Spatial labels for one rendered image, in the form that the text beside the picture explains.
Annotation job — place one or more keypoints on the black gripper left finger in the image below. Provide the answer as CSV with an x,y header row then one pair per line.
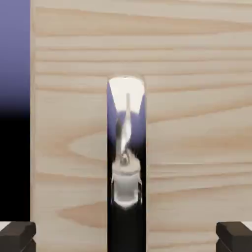
x,y
16,235

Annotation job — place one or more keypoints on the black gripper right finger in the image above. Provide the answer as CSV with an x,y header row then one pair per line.
x,y
234,236

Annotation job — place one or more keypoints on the light wood cabinet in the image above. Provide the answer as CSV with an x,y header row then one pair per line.
x,y
32,118

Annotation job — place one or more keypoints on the light wood cabinet door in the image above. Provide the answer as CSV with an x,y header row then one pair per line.
x,y
78,118

